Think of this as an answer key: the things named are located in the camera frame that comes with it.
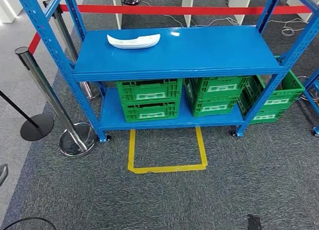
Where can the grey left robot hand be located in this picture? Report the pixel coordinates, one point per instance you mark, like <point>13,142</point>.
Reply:
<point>3,174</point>

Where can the white curved plastic part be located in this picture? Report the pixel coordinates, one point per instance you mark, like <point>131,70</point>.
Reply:
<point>134,42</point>

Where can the blue metal shelf rack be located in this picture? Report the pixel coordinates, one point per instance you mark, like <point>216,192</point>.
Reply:
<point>174,50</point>

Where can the green plastic crate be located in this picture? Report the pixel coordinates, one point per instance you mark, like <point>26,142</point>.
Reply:
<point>294,90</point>
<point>199,90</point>
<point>149,90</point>
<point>149,110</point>
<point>196,109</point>
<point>279,113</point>

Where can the red barrier belt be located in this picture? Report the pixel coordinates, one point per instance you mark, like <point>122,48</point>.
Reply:
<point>174,10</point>

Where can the chrome stanchion base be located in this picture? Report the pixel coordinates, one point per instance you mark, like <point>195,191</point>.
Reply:
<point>308,98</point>

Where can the blue neighbouring rack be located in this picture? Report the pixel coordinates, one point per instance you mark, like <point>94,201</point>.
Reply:
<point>310,80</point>

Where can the black stanchion post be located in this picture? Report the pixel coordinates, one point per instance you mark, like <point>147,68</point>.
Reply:
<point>37,126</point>

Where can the chrome stanchion post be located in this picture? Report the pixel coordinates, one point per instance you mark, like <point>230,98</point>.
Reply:
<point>47,90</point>
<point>64,37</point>

